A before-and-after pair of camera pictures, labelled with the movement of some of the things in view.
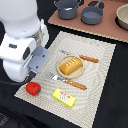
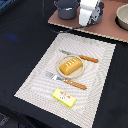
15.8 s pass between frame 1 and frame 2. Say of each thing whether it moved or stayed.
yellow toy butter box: stayed
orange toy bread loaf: stayed
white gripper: moved
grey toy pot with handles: stayed
